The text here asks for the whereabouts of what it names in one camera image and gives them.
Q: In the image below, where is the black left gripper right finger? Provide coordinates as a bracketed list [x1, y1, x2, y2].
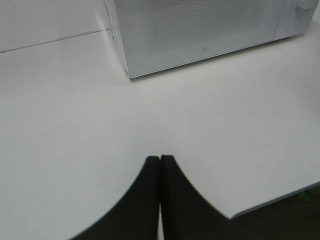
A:
[160, 155, 240, 240]

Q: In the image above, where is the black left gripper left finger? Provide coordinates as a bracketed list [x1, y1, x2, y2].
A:
[73, 156, 160, 240]

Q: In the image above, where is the round white door button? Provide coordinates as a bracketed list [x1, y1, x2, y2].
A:
[287, 17, 302, 34]

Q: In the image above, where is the white microwave knob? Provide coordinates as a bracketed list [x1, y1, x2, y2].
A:
[296, 0, 316, 10]

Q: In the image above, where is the white microwave oven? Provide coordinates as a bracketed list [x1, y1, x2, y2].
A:
[103, 0, 316, 80]

